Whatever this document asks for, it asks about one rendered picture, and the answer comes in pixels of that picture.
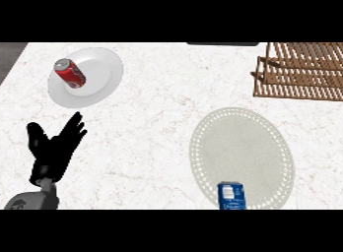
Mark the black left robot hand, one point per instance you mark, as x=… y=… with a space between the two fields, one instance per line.
x=55 y=154

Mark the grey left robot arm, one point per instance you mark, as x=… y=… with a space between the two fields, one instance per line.
x=36 y=198

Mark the pale round placemat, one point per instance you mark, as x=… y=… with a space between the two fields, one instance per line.
x=242 y=154

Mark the brown wooden tiered shelf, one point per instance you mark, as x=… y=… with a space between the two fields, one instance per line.
x=310 y=72

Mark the white round plate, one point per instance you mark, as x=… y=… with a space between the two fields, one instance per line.
x=92 y=78

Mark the red soda can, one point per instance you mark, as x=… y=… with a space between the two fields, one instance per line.
x=70 y=74

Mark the blue box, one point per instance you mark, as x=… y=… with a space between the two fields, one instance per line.
x=231 y=196

